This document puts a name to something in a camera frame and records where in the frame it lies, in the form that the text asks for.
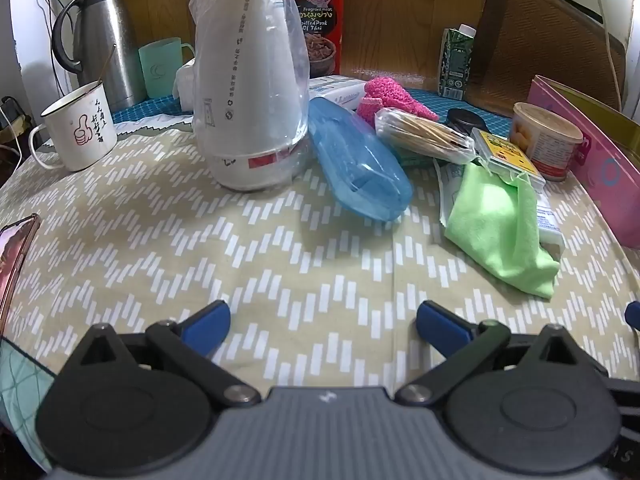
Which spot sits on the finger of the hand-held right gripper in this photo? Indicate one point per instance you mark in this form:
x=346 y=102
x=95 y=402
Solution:
x=633 y=316

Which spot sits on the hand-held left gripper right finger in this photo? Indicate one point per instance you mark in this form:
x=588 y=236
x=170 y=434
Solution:
x=440 y=325

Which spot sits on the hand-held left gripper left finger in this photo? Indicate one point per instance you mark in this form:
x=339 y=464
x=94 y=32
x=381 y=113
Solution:
x=207 y=317

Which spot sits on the green microfiber cloth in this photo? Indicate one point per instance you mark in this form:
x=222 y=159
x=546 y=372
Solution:
x=495 y=225

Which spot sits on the white tissue packet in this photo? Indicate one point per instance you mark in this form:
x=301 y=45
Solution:
x=547 y=220

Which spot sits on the clear face mask packet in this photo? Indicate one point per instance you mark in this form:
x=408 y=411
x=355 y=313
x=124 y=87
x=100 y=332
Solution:
x=450 y=175

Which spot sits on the pink tin box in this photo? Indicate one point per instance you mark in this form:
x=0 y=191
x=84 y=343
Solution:
x=600 y=160

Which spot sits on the green yellow sponge packet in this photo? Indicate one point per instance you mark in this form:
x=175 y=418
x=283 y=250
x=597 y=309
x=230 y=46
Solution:
x=415 y=161

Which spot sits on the pink fuzzy sock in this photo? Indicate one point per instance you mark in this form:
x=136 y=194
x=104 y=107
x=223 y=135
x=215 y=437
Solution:
x=390 y=92

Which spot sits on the blue plastic case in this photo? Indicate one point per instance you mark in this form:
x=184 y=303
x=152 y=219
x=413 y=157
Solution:
x=360 y=170

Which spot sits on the yellow card box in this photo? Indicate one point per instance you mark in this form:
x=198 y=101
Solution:
x=505 y=152

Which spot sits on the white and red food can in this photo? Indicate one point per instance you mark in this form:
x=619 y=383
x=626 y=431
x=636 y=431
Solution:
x=545 y=145

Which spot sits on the bag of toothpicks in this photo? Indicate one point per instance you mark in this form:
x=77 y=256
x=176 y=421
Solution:
x=420 y=132

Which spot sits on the teal patterned fabric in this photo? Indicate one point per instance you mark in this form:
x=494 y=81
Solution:
x=22 y=385

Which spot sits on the black round lid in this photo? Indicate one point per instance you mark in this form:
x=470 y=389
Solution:
x=465 y=121

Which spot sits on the smartphone in clear case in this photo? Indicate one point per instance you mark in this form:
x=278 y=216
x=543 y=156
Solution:
x=10 y=260

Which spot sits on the teal checked mat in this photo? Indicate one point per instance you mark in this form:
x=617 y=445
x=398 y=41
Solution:
x=150 y=107

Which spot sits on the white enamel mug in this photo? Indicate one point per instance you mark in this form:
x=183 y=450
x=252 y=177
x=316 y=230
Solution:
x=75 y=130

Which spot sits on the white plastic bag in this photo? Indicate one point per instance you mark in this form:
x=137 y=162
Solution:
x=184 y=85

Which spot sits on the green plastic cup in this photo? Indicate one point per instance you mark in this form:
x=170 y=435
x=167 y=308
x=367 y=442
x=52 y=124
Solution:
x=160 y=70

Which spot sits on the white tissue box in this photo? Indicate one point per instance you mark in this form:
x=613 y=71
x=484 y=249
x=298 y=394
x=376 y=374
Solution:
x=335 y=87

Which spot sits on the green drink carton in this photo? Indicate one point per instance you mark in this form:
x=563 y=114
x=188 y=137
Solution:
x=455 y=65

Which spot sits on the stainless steel thermos jug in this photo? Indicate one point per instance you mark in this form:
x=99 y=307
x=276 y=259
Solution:
x=100 y=35

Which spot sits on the wooden board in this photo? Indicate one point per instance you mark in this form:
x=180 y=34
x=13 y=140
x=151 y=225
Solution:
x=400 y=10

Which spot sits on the red snack box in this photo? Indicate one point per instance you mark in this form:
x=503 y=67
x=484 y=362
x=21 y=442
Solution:
x=320 y=15

